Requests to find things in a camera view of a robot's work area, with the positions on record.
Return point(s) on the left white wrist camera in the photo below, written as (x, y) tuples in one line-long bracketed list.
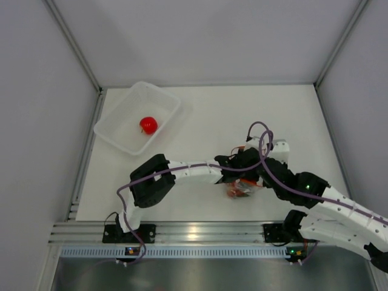
[(254, 143)]

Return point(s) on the aluminium mounting rail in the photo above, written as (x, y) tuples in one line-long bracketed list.
[(184, 233)]

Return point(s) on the white perforated plastic basket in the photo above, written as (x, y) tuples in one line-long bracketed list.
[(120, 126)]

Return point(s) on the clear zip top bag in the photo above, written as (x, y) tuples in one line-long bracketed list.
[(242, 188)]

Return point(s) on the white slotted cable duct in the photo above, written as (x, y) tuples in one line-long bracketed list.
[(175, 252)]

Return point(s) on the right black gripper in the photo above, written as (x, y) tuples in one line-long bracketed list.
[(265, 183)]

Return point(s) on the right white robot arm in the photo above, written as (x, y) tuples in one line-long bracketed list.
[(326, 215)]

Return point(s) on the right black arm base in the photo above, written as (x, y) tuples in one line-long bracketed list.
[(279, 233)]

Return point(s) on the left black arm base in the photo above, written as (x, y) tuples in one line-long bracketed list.
[(113, 234)]

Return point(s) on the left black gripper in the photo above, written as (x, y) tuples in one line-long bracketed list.
[(254, 174)]

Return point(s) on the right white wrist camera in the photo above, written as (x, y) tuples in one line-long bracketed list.
[(280, 151)]

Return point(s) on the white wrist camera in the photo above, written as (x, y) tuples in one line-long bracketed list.
[(254, 143), (280, 151)]

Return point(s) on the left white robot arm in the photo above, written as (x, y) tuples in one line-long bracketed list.
[(152, 181)]

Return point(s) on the red fake tomato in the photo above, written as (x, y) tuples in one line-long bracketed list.
[(148, 125)]

